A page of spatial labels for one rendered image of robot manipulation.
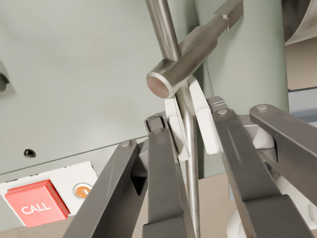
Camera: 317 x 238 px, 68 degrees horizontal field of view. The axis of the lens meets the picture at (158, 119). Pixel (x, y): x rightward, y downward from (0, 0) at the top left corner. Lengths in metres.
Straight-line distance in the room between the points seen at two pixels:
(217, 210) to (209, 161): 1.92
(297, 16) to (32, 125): 0.34
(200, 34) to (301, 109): 0.78
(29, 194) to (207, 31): 0.28
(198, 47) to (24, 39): 0.17
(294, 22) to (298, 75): 1.42
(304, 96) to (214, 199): 1.39
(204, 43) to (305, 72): 1.63
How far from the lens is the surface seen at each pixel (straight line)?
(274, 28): 0.27
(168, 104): 0.15
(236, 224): 0.82
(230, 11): 0.21
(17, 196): 0.35
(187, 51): 0.16
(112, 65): 0.24
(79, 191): 0.33
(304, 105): 0.93
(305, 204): 0.76
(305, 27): 0.35
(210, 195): 2.08
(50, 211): 0.35
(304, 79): 1.80
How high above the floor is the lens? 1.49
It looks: 65 degrees down
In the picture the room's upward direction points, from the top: 179 degrees counter-clockwise
